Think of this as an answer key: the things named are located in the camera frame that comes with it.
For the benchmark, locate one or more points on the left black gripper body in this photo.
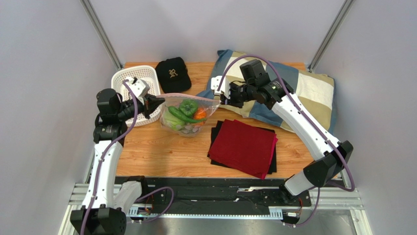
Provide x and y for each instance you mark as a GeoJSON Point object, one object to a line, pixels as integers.
{"type": "Point", "coordinates": [140, 107]}

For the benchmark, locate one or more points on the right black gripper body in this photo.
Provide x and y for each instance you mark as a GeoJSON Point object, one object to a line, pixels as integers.
{"type": "Point", "coordinates": [232, 94]}

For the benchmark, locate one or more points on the green toy cabbage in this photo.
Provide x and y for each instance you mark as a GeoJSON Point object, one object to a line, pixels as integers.
{"type": "Point", "coordinates": [172, 122]}

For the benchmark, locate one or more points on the green toy bell pepper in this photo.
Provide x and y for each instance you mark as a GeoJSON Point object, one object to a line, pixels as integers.
{"type": "Point", "coordinates": [189, 107]}

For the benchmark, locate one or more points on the clear zip top bag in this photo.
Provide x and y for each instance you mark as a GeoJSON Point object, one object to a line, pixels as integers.
{"type": "Point", "coordinates": [174, 99]}

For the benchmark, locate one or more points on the green toy chili pepper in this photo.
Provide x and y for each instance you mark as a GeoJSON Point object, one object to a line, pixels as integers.
{"type": "Point", "coordinates": [180, 115]}

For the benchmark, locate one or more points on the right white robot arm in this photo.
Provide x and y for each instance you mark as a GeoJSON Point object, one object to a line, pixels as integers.
{"type": "Point", "coordinates": [330, 156]}

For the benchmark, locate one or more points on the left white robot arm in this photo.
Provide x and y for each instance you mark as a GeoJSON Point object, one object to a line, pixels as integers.
{"type": "Point", "coordinates": [103, 212]}

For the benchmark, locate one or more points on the white plastic basket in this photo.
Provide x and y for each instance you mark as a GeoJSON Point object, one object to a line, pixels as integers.
{"type": "Point", "coordinates": [148, 75]}

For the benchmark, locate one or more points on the black baseball cap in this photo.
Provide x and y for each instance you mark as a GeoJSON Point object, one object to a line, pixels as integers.
{"type": "Point", "coordinates": [173, 75]}

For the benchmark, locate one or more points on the red folded cloth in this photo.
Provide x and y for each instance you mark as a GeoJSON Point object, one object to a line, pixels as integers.
{"type": "Point", "coordinates": [243, 147]}

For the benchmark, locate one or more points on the checked blue beige pillow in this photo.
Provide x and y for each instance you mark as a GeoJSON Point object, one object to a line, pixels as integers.
{"type": "Point", "coordinates": [315, 91]}

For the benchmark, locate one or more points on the black folded cloth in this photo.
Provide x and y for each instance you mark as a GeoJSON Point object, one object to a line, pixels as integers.
{"type": "Point", "coordinates": [214, 133]}

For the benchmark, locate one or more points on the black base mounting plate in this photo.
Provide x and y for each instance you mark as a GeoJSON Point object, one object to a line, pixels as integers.
{"type": "Point", "coordinates": [220, 196]}

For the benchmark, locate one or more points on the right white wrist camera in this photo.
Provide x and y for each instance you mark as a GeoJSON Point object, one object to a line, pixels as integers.
{"type": "Point", "coordinates": [219, 86]}

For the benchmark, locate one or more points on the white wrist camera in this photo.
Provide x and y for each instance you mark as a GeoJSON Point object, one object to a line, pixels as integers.
{"type": "Point", "coordinates": [219, 86]}
{"type": "Point", "coordinates": [137, 88]}

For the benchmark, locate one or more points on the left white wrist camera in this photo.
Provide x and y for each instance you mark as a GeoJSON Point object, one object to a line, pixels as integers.
{"type": "Point", "coordinates": [137, 88]}

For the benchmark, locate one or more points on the right corner aluminium post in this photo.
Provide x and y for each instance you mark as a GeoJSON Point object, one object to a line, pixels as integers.
{"type": "Point", "coordinates": [333, 29]}

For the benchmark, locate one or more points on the corner aluminium post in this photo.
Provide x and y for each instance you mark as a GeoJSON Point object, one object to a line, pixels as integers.
{"type": "Point", "coordinates": [333, 29]}
{"type": "Point", "coordinates": [91, 13]}

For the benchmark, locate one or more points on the left corner aluminium post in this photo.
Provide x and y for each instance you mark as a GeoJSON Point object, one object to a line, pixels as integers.
{"type": "Point", "coordinates": [91, 13]}

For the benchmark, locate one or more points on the aluminium frame rail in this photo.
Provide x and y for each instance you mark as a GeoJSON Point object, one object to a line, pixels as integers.
{"type": "Point", "coordinates": [333, 212]}

